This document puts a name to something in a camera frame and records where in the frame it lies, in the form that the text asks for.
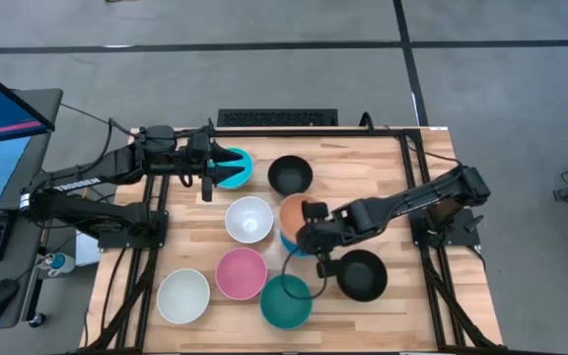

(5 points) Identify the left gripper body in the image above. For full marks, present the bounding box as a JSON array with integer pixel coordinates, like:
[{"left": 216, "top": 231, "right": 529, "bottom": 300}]
[{"left": 187, "top": 128, "right": 216, "bottom": 202}]

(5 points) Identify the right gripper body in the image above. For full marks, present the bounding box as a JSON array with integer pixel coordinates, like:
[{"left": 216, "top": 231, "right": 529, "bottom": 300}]
[{"left": 304, "top": 200, "right": 347, "bottom": 278}]

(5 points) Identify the blue bowl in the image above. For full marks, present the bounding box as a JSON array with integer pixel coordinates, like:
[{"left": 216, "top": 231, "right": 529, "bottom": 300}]
[{"left": 279, "top": 234, "right": 315, "bottom": 258}]

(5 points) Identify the orange bowl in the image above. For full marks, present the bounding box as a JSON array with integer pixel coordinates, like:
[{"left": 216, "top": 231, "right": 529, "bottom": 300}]
[{"left": 278, "top": 192, "right": 318, "bottom": 244}]

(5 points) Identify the turquoise bowl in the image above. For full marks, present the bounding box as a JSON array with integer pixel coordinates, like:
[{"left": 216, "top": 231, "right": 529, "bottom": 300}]
[{"left": 213, "top": 146, "right": 254, "bottom": 191}]

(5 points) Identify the white bowl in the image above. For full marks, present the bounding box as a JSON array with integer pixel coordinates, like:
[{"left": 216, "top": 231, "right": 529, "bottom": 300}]
[{"left": 224, "top": 195, "right": 275, "bottom": 245}]

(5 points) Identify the black bowl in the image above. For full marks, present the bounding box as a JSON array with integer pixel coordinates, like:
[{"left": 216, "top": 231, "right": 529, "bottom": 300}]
[
  {"left": 267, "top": 155, "right": 315, "bottom": 197},
  {"left": 335, "top": 248, "right": 389, "bottom": 303}
]

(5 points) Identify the dark green bowl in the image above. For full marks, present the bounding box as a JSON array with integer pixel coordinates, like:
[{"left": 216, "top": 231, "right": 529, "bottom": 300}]
[{"left": 258, "top": 273, "right": 315, "bottom": 331}]

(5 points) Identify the pink bowl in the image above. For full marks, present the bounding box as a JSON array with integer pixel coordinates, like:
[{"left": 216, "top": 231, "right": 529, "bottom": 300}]
[{"left": 214, "top": 247, "right": 269, "bottom": 302}]

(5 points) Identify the black floor vent grille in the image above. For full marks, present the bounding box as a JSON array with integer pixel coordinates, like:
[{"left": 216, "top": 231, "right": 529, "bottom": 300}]
[{"left": 216, "top": 107, "right": 339, "bottom": 128}]

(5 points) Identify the pale cream bowl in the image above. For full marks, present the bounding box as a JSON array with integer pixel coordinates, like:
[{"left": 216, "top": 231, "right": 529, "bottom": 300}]
[{"left": 156, "top": 268, "right": 212, "bottom": 325}]

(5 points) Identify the white box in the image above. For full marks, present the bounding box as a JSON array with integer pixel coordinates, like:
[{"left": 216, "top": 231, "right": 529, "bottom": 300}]
[{"left": 75, "top": 230, "right": 102, "bottom": 268}]

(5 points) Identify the dark grey desk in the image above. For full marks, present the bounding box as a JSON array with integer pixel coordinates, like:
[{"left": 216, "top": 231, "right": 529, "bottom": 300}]
[{"left": 0, "top": 88, "right": 64, "bottom": 331}]

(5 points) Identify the black computer monitor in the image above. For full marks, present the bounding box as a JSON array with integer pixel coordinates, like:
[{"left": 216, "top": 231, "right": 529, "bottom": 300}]
[{"left": 0, "top": 57, "right": 57, "bottom": 148}]

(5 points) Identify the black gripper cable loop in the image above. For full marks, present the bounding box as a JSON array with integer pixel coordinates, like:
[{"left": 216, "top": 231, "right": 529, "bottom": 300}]
[{"left": 280, "top": 246, "right": 329, "bottom": 302}]

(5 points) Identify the black aluminium table frame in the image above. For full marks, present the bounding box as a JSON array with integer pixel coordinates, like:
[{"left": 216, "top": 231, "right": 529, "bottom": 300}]
[{"left": 81, "top": 125, "right": 502, "bottom": 354}]

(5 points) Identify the thin black cable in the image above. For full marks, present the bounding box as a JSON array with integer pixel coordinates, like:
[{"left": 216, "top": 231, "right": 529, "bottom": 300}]
[{"left": 59, "top": 102, "right": 140, "bottom": 138}]

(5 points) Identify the black cable hoop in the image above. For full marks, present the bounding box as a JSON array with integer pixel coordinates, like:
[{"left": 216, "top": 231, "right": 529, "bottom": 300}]
[{"left": 358, "top": 111, "right": 378, "bottom": 133}]

